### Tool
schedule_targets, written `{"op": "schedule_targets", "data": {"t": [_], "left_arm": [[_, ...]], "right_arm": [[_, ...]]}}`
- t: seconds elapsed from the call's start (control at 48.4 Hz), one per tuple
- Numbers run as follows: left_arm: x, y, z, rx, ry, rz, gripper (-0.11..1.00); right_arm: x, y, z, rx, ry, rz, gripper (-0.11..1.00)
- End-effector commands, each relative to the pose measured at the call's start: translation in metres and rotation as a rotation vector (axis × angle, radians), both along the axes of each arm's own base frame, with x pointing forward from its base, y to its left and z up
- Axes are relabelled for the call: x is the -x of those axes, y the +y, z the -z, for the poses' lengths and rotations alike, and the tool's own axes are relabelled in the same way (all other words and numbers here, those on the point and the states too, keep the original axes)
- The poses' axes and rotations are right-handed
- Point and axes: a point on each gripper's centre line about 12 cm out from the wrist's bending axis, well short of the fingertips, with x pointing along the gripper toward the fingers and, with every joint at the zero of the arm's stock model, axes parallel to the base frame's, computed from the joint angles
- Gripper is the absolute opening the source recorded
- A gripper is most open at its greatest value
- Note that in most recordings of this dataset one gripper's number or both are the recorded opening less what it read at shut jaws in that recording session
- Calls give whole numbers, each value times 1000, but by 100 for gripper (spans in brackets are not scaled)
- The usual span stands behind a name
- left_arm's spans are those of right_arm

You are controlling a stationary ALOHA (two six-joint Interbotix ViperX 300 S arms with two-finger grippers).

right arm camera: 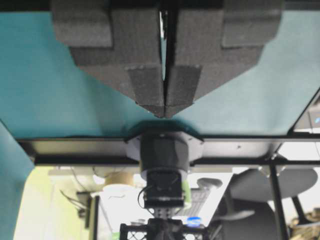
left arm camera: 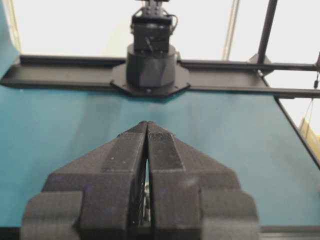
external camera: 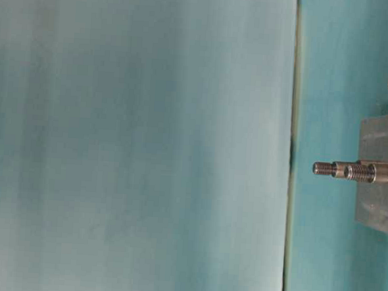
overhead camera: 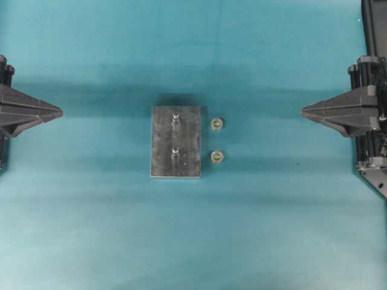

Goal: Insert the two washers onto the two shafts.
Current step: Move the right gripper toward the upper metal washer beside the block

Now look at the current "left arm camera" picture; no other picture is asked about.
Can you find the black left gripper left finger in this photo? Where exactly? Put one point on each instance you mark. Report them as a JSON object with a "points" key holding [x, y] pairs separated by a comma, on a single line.
{"points": [[97, 196]]}

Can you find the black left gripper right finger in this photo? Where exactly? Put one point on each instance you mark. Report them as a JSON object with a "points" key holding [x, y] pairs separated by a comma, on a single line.
{"points": [[193, 196]]}

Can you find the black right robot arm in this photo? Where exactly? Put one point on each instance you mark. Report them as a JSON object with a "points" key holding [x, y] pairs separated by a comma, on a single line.
{"points": [[151, 62]]}

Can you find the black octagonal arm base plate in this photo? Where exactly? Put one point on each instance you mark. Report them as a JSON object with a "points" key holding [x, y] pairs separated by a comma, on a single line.
{"points": [[151, 83]]}

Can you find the black aluminium frame rail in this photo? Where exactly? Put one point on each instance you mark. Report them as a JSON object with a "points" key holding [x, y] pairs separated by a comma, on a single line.
{"points": [[108, 75]]}

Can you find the black vertical frame post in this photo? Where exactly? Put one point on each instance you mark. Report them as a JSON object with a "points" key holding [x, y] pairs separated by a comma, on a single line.
{"points": [[260, 57]]}

